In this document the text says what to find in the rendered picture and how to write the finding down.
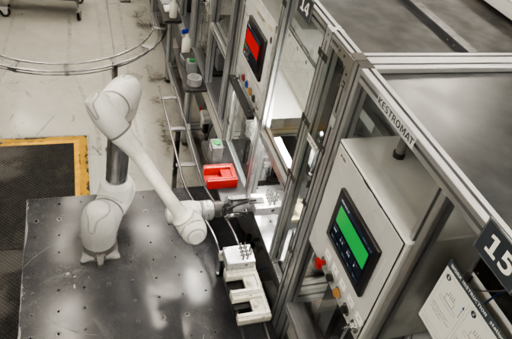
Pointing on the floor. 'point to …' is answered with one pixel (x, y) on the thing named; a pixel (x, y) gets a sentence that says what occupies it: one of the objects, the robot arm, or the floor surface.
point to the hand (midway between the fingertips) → (255, 204)
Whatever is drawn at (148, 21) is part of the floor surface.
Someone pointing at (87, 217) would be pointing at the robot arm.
